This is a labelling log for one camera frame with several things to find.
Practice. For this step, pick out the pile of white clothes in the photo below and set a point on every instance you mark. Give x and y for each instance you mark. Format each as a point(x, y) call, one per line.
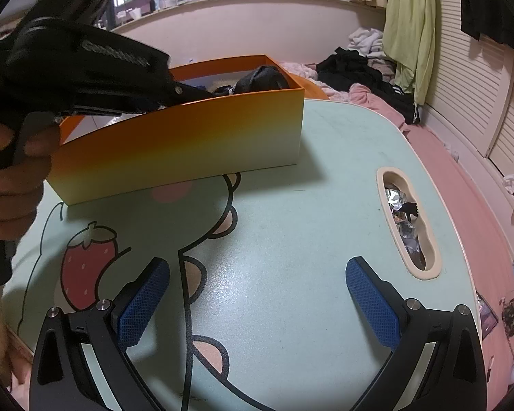
point(368, 40)

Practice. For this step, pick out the person's left hand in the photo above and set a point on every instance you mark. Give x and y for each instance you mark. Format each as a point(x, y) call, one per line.
point(8, 180)

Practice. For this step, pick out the crumpled foil wrappers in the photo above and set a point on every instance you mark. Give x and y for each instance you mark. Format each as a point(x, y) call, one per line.
point(396, 201)

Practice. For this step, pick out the pile of black clothes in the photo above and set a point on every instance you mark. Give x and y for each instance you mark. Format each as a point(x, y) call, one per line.
point(355, 70)

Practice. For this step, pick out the green hanging garment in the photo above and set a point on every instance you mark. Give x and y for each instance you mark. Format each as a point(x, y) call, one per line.
point(411, 30)

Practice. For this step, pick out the white cup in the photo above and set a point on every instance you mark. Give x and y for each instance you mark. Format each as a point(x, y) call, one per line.
point(135, 14)

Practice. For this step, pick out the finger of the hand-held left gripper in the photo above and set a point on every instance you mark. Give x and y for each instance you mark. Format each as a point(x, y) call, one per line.
point(188, 91)

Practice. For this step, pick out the black plastic bag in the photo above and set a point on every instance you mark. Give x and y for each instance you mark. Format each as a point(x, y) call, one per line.
point(257, 78)

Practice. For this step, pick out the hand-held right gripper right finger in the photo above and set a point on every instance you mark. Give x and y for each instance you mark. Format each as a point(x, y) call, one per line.
point(372, 304)

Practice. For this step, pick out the dark printed card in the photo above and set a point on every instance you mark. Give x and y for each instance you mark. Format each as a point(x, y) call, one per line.
point(487, 317)

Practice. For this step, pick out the mint cartoon printed desktop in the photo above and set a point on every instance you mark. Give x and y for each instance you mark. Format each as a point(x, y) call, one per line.
point(282, 231)

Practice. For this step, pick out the orange box lid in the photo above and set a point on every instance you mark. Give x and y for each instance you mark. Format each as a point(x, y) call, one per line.
point(315, 92)

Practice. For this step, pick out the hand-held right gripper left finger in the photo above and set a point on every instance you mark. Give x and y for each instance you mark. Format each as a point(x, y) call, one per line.
point(143, 304)

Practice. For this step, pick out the orange cardboard box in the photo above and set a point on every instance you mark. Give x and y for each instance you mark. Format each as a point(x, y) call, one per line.
point(175, 145)

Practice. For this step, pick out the white louvered closet door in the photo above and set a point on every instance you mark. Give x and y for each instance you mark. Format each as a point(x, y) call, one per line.
point(467, 72)

